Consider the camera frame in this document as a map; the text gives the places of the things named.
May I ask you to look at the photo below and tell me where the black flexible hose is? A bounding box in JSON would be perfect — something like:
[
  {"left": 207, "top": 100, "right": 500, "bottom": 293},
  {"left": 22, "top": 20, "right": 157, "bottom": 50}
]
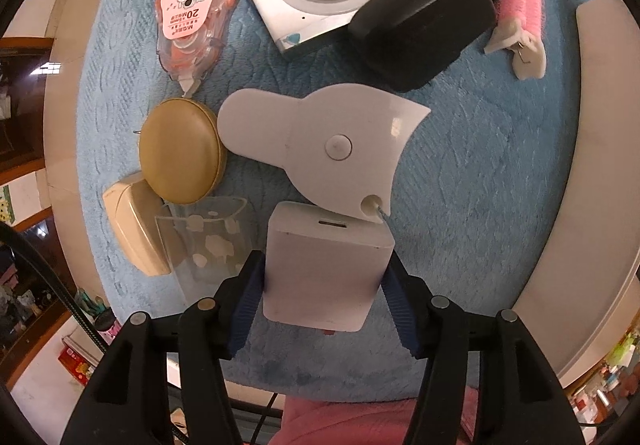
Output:
[{"left": 0, "top": 222, "right": 108, "bottom": 356}]

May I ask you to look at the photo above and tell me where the orange correction tape dispenser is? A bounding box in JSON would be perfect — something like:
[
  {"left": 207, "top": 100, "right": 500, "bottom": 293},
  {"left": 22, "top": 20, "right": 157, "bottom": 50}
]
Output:
[{"left": 156, "top": 0, "right": 244, "bottom": 98}]

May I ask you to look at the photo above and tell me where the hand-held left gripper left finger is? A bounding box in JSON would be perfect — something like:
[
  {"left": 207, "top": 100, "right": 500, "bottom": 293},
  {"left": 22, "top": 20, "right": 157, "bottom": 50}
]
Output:
[{"left": 60, "top": 250, "right": 268, "bottom": 445}]

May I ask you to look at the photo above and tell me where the red box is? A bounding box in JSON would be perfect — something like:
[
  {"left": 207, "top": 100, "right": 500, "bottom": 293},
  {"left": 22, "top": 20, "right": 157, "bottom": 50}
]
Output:
[{"left": 59, "top": 345, "right": 98, "bottom": 378}]

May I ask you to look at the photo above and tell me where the black power adapter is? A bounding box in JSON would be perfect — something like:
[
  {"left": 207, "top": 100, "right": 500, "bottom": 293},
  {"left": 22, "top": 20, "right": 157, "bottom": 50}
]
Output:
[{"left": 348, "top": 0, "right": 497, "bottom": 93}]

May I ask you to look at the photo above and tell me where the tan round case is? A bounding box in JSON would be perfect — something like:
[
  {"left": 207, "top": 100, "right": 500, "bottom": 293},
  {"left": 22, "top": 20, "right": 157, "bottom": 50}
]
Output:
[{"left": 138, "top": 97, "right": 228, "bottom": 204}]

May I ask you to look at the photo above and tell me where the dark wooden cabinet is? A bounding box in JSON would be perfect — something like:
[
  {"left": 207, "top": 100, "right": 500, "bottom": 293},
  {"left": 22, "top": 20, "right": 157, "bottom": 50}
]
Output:
[{"left": 0, "top": 37, "right": 56, "bottom": 186}]

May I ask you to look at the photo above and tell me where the white bird-shaped plastic tool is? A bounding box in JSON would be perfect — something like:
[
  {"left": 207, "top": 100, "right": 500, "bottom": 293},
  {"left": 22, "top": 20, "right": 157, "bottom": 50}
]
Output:
[{"left": 216, "top": 84, "right": 432, "bottom": 224}]

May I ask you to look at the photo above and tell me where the clear plastic box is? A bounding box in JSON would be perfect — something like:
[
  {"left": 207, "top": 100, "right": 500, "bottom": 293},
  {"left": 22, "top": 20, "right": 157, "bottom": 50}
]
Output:
[{"left": 154, "top": 195, "right": 258, "bottom": 296}]

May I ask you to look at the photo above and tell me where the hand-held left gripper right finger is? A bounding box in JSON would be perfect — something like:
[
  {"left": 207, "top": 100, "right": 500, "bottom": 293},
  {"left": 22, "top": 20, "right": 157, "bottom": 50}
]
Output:
[{"left": 382, "top": 252, "right": 586, "bottom": 445}]

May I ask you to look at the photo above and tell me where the beige small box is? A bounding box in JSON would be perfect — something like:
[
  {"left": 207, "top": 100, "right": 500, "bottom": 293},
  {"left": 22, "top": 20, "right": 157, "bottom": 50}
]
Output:
[{"left": 102, "top": 172, "right": 173, "bottom": 278}]

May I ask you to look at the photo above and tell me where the pink cloth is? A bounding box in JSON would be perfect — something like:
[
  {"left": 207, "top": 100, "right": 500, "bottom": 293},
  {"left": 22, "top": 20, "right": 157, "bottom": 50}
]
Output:
[{"left": 280, "top": 387, "right": 481, "bottom": 445}]

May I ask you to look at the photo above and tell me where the blue plush blanket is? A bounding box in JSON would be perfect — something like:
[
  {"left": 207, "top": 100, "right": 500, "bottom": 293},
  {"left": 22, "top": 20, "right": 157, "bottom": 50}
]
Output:
[{"left": 75, "top": 0, "right": 596, "bottom": 401}]

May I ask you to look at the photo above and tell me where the white cube charger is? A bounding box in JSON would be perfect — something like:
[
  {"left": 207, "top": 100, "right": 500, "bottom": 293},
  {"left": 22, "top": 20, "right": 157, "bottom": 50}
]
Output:
[{"left": 261, "top": 201, "right": 396, "bottom": 332}]

